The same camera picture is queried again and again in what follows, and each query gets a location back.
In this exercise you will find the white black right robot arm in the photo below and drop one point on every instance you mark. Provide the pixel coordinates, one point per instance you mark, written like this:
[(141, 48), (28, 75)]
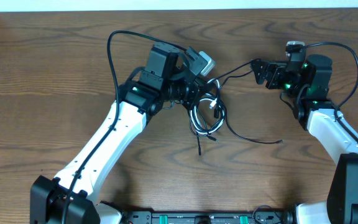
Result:
[(305, 80)]

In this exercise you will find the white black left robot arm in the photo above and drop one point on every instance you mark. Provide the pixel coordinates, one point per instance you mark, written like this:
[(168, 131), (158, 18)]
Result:
[(71, 196)]

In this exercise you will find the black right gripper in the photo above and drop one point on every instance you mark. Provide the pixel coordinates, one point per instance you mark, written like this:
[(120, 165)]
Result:
[(278, 68)]

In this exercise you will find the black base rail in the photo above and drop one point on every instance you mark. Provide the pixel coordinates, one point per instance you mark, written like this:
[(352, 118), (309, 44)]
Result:
[(261, 215)]

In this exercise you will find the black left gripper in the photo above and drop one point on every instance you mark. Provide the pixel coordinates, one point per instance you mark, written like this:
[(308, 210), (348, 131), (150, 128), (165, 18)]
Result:
[(194, 93)]

